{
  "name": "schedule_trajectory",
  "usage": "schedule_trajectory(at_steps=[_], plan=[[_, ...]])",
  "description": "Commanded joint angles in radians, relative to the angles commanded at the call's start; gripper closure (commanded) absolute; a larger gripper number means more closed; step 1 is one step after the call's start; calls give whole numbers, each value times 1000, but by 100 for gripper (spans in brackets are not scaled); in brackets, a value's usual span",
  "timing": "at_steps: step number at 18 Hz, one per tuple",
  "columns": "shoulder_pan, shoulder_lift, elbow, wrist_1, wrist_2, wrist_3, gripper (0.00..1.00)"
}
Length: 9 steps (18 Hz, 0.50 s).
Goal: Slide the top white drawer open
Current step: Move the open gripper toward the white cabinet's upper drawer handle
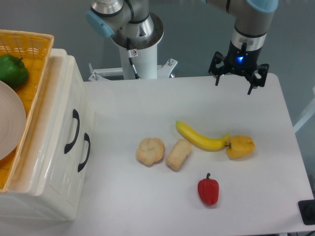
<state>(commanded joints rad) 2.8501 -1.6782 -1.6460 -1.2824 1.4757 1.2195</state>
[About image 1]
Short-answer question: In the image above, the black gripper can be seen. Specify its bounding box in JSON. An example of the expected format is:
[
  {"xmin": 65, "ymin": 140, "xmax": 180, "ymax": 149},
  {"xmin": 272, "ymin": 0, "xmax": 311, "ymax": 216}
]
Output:
[{"xmin": 208, "ymin": 41, "xmax": 269, "ymax": 95}]

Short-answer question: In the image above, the black top drawer handle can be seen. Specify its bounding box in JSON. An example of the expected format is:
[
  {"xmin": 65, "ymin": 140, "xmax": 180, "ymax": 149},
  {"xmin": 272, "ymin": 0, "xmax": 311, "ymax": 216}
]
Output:
[{"xmin": 64, "ymin": 109, "xmax": 80, "ymax": 154}]

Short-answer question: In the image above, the black drawer handle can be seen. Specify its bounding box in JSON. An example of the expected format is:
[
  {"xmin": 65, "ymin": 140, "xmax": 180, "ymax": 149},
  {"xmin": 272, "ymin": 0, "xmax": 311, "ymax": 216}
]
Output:
[
  {"xmin": 64, "ymin": 109, "xmax": 80, "ymax": 154},
  {"xmin": 77, "ymin": 132, "xmax": 91, "ymax": 173}
]

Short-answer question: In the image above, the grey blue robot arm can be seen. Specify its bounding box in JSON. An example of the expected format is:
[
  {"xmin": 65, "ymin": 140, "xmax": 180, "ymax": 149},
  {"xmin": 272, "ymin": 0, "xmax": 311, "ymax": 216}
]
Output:
[{"xmin": 86, "ymin": 0, "xmax": 278, "ymax": 89}]

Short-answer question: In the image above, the white drawer cabinet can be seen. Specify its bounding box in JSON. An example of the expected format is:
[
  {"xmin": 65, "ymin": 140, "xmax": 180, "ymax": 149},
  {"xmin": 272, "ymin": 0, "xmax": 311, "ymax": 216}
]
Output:
[{"xmin": 0, "ymin": 49, "xmax": 95, "ymax": 220}]

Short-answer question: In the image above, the yellow bell pepper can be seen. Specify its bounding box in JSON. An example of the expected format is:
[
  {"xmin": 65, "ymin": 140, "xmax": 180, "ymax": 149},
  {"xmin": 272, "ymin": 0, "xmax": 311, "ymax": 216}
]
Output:
[{"xmin": 225, "ymin": 135, "xmax": 255, "ymax": 159}]

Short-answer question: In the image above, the yellow banana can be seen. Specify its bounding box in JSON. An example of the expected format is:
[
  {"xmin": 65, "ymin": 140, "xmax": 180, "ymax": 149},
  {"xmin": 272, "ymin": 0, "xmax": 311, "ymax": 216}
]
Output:
[{"xmin": 175, "ymin": 120, "xmax": 230, "ymax": 151}]

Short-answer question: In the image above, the rectangular bread slice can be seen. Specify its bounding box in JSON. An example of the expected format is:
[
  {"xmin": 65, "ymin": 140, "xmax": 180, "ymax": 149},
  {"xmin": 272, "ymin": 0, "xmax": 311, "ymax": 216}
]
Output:
[{"xmin": 166, "ymin": 139, "xmax": 192, "ymax": 172}]

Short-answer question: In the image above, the round bread roll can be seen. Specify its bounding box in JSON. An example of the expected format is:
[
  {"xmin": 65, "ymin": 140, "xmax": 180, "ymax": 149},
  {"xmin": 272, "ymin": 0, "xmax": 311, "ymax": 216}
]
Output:
[{"xmin": 135, "ymin": 137, "xmax": 165, "ymax": 166}]

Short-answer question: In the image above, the red bell pepper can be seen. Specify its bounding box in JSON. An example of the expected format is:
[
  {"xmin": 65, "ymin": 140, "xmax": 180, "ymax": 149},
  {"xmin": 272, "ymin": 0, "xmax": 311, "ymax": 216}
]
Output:
[{"xmin": 197, "ymin": 173, "xmax": 220, "ymax": 206}]

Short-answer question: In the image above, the black device at edge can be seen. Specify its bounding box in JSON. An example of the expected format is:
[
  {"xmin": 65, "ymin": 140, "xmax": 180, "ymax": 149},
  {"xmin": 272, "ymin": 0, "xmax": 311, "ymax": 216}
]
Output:
[{"xmin": 298, "ymin": 199, "xmax": 315, "ymax": 225}]

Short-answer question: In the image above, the orange woven basket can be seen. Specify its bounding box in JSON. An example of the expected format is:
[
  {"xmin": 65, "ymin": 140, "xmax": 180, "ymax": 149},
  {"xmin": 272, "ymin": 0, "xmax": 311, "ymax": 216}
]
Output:
[{"xmin": 0, "ymin": 29, "xmax": 54, "ymax": 193}]

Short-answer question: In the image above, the green bell pepper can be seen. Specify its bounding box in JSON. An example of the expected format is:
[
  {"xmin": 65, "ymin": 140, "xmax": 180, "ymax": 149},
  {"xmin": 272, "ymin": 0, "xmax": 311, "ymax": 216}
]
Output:
[{"xmin": 0, "ymin": 54, "xmax": 29, "ymax": 89}]

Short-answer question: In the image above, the beige round plate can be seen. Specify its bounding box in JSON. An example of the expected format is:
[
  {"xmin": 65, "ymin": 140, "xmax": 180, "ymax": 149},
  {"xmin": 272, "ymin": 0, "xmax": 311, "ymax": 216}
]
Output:
[{"xmin": 0, "ymin": 82, "xmax": 26, "ymax": 159}]

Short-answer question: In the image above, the white frame bar right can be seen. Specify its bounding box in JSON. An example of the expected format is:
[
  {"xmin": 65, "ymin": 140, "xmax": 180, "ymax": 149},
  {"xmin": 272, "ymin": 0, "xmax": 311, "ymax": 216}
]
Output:
[{"xmin": 293, "ymin": 97, "xmax": 315, "ymax": 133}]

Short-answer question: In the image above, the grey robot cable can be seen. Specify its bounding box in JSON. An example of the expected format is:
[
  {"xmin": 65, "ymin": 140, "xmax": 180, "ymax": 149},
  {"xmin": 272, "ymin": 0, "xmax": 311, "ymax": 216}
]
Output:
[{"xmin": 126, "ymin": 38, "xmax": 141, "ymax": 80}]

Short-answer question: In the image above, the black lower drawer handle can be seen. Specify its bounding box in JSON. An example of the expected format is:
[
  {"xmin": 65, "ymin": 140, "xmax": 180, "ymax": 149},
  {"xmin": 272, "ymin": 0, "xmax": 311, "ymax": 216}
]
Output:
[{"xmin": 77, "ymin": 132, "xmax": 91, "ymax": 173}]

